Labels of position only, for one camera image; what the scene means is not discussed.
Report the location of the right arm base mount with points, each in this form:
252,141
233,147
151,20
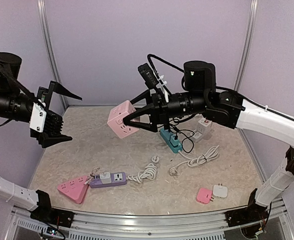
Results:
248,214

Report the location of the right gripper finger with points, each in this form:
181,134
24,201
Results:
134,119
146,95

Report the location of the teal charger plug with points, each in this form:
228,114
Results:
174,142

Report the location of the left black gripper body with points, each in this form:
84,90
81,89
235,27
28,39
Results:
46,97

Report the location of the right aluminium corner post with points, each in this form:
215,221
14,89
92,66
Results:
247,44

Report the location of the teal power strip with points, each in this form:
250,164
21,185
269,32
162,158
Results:
165,134

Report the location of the pink cube socket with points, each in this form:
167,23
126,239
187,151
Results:
115,119

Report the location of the white square charger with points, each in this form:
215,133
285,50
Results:
220,191

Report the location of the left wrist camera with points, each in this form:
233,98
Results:
42,121

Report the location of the white cube socket adapter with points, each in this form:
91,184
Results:
203,128

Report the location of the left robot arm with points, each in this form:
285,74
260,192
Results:
18,104

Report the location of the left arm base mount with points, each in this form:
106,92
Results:
53,216

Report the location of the purple power strip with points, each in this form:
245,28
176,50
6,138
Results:
118,179

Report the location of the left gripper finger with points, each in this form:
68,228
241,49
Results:
55,87
48,141

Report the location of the pink triangular power strip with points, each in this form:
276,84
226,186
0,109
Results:
74,189

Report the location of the white round plug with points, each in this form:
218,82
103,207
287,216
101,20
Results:
155,159

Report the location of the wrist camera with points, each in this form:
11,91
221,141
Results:
42,121
154,83

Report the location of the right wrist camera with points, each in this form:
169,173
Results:
154,83

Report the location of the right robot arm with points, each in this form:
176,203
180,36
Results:
220,105

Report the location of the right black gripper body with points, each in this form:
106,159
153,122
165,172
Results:
162,114

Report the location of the pink square plug adapter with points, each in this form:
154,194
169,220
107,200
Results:
204,196

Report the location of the aluminium front rail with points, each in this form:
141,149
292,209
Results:
211,225

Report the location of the small white charger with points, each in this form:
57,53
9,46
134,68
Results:
105,178

